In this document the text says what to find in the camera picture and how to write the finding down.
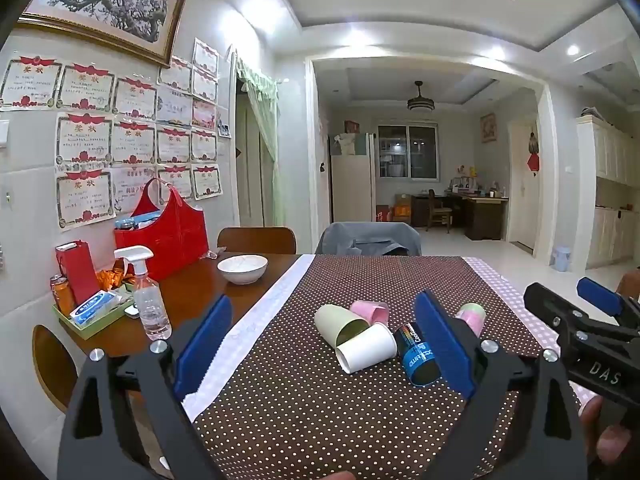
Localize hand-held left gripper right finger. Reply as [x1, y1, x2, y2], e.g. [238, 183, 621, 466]
[390, 291, 589, 480]

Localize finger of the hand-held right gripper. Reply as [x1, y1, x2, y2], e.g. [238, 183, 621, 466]
[576, 277, 640, 328]
[523, 282, 632, 361]

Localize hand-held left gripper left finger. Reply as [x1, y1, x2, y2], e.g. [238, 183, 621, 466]
[56, 294, 236, 480]

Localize dark blue printed cup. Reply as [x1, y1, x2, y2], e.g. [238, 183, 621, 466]
[392, 324, 441, 387]

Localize pink and green cup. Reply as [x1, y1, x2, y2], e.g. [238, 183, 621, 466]
[455, 302, 488, 337]

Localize white paper cup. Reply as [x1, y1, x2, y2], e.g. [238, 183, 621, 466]
[334, 322, 399, 375]

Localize pink paper cup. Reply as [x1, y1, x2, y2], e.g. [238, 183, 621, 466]
[350, 300, 390, 325]

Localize light green paper cup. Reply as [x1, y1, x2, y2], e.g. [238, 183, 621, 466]
[314, 304, 371, 348]

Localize person's right hand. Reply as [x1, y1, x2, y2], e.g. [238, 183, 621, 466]
[579, 394, 640, 467]

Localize clear spray bottle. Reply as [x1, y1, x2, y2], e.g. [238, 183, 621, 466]
[113, 246, 173, 342]

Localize white bowl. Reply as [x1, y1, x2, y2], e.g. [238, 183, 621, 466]
[217, 254, 269, 285]

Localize red tote bag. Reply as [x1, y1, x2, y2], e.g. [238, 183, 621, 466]
[113, 177, 210, 282]

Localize green tray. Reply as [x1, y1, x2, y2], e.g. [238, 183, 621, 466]
[58, 285, 137, 340]

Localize blue tissue packet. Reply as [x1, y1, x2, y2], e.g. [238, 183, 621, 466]
[69, 290, 124, 325]

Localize brown dotted tablecloth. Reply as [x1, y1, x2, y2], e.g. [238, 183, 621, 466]
[192, 254, 582, 480]

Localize white door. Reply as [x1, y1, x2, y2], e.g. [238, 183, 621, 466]
[508, 120, 541, 251]

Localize dark wooden desk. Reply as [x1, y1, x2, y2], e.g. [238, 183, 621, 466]
[410, 192, 510, 241]

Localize grey jacket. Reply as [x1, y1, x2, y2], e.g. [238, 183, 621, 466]
[314, 221, 423, 257]

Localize dark desk chair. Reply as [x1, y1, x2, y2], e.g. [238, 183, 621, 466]
[425, 188, 454, 234]

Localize red gift box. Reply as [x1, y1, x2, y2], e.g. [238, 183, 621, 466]
[55, 240, 101, 306]

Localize cardboard boxes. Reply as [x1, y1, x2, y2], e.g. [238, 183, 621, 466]
[376, 193, 414, 224]

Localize red hanging ornament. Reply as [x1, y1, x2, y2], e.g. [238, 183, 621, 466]
[525, 131, 541, 174]

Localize white refrigerator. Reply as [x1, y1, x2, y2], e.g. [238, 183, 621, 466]
[329, 132, 377, 224]

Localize window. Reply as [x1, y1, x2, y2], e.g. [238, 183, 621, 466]
[378, 124, 440, 180]

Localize green door curtain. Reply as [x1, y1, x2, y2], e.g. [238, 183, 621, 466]
[235, 55, 281, 227]

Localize ceiling fan lamp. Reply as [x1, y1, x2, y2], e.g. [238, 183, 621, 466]
[406, 80, 436, 112]

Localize framed blossom painting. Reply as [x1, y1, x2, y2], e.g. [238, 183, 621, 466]
[15, 0, 190, 69]

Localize cream wall cabinet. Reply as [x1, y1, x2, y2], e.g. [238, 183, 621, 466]
[575, 114, 640, 269]

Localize wall of award certificates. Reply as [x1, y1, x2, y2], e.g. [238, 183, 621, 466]
[0, 37, 234, 234]

